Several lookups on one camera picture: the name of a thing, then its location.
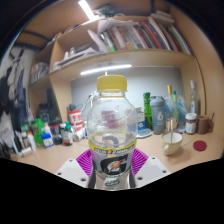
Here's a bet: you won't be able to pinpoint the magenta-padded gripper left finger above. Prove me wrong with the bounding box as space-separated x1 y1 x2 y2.
54 148 98 189

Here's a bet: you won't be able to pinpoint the grey shaker bottle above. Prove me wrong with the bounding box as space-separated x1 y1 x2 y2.
149 95 167 135

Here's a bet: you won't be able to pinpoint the hanging clothes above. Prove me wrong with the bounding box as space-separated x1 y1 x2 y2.
0 46 33 135

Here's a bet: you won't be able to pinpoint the under-shelf light bar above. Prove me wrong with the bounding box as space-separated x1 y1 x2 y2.
79 63 133 76

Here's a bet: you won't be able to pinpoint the brown mug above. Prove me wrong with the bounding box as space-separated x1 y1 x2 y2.
197 112 215 135

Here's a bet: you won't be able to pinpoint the clear drink bottle yellow cap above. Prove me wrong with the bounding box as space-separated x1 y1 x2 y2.
86 74 138 191

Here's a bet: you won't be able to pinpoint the cream ceramic cup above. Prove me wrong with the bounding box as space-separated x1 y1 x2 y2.
161 131 184 156

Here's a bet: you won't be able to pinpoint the green plastic container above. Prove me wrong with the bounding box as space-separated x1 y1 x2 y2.
30 118 45 147

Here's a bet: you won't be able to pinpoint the white jar blue lid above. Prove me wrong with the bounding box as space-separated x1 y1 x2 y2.
41 132 54 149

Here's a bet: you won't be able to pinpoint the ceiling light bar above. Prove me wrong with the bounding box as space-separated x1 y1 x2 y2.
77 0 95 21

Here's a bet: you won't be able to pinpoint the clear glass bottle white cap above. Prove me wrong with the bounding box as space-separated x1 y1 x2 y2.
189 79 201 116

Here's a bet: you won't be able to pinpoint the wooden shelf unit with books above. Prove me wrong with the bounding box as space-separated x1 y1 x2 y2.
28 9 206 128

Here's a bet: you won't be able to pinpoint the flat round red coaster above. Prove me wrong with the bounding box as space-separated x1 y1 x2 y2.
193 140 208 152

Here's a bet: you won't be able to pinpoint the clear bottle gold cap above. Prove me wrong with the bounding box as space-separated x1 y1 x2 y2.
165 84 177 133

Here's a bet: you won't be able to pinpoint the dark bottle green cap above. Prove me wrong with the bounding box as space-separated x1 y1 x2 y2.
62 121 74 146

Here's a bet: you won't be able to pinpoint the white tube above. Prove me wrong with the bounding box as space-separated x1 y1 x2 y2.
19 146 34 156

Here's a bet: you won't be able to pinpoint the red and white canister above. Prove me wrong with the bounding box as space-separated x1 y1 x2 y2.
68 109 84 133

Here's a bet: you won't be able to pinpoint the clear bottle teal cap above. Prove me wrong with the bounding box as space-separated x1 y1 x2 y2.
172 90 180 116

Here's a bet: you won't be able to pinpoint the white and blue carton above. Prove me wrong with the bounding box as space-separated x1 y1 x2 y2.
135 107 146 132

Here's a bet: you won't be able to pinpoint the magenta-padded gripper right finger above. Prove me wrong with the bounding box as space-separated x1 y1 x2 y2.
129 147 172 188

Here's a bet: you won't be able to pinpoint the brown jar white lid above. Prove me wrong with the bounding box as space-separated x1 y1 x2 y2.
185 112 198 135

